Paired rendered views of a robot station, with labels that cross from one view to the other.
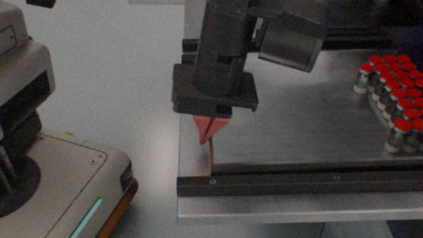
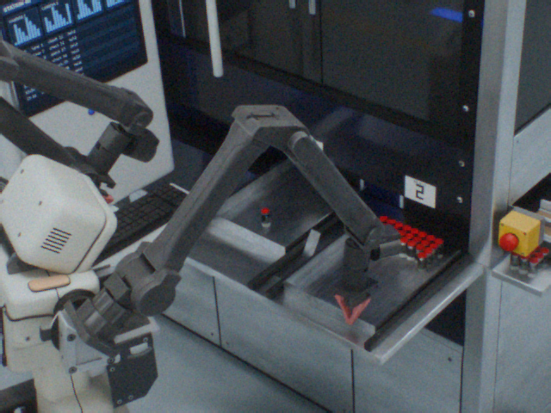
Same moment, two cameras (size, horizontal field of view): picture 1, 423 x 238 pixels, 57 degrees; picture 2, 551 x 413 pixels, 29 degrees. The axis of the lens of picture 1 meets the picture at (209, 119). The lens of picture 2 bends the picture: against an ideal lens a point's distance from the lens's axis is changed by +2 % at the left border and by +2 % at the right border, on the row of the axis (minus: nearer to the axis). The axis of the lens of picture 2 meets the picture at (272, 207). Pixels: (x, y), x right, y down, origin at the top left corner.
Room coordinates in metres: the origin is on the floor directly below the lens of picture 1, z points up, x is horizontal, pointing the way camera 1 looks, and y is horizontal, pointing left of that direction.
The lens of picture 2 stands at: (-0.77, 1.36, 2.45)
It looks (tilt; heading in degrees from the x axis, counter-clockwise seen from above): 35 degrees down; 316
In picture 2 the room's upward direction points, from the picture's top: 4 degrees counter-clockwise
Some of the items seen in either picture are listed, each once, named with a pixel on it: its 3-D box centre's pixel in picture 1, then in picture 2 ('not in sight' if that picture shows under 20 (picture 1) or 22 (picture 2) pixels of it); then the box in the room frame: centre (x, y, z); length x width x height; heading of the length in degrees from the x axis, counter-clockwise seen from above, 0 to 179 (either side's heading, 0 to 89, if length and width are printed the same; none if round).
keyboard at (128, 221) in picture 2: not in sight; (127, 223); (1.16, 0.01, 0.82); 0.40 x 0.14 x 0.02; 89
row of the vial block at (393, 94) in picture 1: (391, 100); (399, 245); (0.47, -0.27, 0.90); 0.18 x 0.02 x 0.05; 3
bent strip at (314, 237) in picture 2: not in sight; (298, 254); (0.63, -0.09, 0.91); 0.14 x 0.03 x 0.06; 92
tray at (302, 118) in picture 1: (318, 106); (372, 271); (0.46, -0.16, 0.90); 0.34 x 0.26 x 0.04; 93
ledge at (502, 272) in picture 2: not in sight; (532, 268); (0.21, -0.43, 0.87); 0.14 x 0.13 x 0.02; 92
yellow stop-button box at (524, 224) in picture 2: not in sight; (520, 231); (0.22, -0.39, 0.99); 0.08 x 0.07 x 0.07; 92
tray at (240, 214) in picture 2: (325, 6); (289, 203); (0.80, -0.25, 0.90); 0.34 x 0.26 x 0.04; 92
